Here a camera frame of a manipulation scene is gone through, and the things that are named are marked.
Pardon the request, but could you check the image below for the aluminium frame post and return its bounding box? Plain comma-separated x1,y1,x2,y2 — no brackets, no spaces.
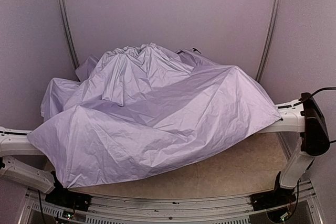
57,0,79,70
255,0,281,83

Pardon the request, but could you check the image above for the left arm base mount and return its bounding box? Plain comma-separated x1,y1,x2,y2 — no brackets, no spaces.
45,188,92,211

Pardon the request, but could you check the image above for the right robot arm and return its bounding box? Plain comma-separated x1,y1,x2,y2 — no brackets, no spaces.
259,87,335,190

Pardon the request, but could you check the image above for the lavender folding umbrella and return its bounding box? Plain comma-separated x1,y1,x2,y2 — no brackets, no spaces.
27,44,281,188

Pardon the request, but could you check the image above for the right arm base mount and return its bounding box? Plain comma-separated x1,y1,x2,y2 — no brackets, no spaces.
250,191,296,211

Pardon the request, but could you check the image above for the front aluminium rail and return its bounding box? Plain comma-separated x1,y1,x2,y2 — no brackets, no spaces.
17,180,325,223

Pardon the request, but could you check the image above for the right aluminium frame post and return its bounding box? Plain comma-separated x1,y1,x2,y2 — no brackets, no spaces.
255,0,281,83

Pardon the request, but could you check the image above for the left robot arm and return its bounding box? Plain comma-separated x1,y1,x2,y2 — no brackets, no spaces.
1,126,55,194

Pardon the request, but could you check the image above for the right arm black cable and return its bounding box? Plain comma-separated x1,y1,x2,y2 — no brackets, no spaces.
299,86,336,104

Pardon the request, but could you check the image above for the left aluminium frame post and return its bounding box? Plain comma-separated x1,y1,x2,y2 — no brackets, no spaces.
57,0,79,70

